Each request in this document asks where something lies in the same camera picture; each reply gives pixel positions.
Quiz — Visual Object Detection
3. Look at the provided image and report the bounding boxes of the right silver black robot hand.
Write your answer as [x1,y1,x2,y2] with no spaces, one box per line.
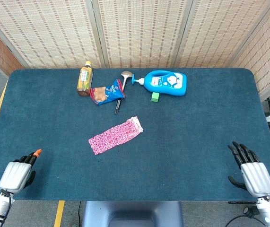
[227,141,270,198]

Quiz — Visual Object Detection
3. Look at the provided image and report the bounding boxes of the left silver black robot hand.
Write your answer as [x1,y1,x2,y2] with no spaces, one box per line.
[0,148,43,195]

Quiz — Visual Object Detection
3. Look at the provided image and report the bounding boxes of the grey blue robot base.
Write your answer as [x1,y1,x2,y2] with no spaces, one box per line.
[81,201,184,227]

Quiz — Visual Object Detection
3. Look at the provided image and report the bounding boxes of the black round caster knob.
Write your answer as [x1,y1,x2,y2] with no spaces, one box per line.
[243,206,258,218]

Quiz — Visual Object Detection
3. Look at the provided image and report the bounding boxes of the blue felt table cover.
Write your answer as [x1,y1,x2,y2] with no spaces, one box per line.
[0,68,270,202]

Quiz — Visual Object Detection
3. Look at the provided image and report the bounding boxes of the pink patterned packet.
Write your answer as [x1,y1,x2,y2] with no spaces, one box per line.
[88,115,144,156]

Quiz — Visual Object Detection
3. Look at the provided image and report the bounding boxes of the green tea bottle yellow cap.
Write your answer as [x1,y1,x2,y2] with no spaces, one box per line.
[77,61,94,97]

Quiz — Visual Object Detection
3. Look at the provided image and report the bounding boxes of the brown woven screen panel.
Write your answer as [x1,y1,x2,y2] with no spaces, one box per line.
[0,20,25,77]

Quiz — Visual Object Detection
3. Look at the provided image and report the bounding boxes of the blue red snack bag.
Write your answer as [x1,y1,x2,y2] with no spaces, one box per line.
[89,79,126,106]

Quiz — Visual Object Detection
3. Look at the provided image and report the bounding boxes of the blue pump lotion bottle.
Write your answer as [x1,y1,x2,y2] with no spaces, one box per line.
[131,70,188,96]

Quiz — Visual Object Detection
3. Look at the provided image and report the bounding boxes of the black floor cable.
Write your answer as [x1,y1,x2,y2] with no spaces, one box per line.
[224,214,267,227]

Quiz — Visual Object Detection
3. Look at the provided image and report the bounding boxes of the metal spoon black handle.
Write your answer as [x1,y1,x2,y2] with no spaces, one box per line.
[114,70,133,116]

